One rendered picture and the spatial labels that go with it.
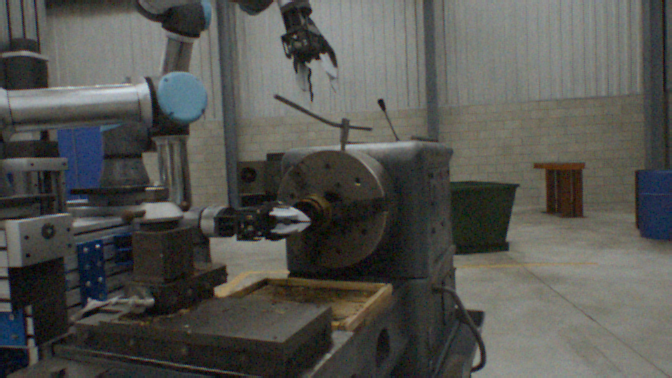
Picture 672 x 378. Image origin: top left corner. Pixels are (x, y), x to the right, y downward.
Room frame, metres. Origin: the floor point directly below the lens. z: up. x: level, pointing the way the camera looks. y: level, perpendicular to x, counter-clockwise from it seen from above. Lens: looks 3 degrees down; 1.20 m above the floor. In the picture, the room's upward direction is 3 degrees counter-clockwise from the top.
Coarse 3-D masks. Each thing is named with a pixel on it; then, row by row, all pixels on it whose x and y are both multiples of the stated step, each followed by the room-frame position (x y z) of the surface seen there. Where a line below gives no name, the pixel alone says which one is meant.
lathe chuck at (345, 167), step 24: (312, 168) 1.24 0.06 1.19; (336, 168) 1.21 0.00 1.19; (360, 168) 1.18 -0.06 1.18; (288, 192) 1.27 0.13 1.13; (336, 192) 1.21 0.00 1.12; (360, 192) 1.19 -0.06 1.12; (384, 192) 1.17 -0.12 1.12; (312, 216) 1.24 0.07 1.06; (360, 216) 1.19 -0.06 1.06; (384, 216) 1.16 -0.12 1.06; (288, 240) 1.27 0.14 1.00; (336, 240) 1.21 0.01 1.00; (360, 240) 1.19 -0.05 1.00; (384, 240) 1.24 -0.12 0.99; (336, 264) 1.22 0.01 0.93
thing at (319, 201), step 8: (304, 200) 1.09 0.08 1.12; (312, 200) 1.11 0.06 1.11; (320, 200) 1.12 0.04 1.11; (296, 208) 1.10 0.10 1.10; (304, 208) 1.15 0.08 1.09; (312, 208) 1.08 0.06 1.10; (320, 208) 1.10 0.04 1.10; (328, 208) 1.12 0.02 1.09; (320, 216) 1.09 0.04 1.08; (328, 216) 1.12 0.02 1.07; (312, 224) 1.08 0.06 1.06; (320, 224) 1.10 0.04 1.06; (328, 224) 1.13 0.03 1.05
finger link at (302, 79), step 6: (300, 66) 1.09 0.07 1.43; (306, 66) 1.11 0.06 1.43; (300, 72) 1.09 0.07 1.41; (306, 72) 1.10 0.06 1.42; (300, 78) 1.09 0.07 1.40; (306, 78) 1.10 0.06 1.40; (300, 84) 1.08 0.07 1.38; (306, 84) 1.10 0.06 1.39; (306, 90) 1.10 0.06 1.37; (306, 96) 1.10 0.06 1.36; (312, 96) 1.11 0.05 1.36
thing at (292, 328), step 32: (96, 320) 0.75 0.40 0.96; (192, 320) 0.71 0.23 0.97; (224, 320) 0.70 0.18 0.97; (256, 320) 0.69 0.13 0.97; (288, 320) 0.68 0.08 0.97; (320, 320) 0.71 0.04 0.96; (160, 352) 0.69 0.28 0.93; (192, 352) 0.66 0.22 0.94; (224, 352) 0.64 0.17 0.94; (256, 352) 0.62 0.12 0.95; (288, 352) 0.61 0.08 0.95
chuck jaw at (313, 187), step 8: (296, 168) 1.21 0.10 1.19; (304, 168) 1.22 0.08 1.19; (296, 176) 1.21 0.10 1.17; (304, 176) 1.20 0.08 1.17; (312, 176) 1.23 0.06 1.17; (296, 184) 1.21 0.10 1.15; (304, 184) 1.18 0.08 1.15; (312, 184) 1.20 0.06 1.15; (304, 192) 1.16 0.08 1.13; (312, 192) 1.17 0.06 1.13; (320, 192) 1.20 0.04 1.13; (328, 192) 1.24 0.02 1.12
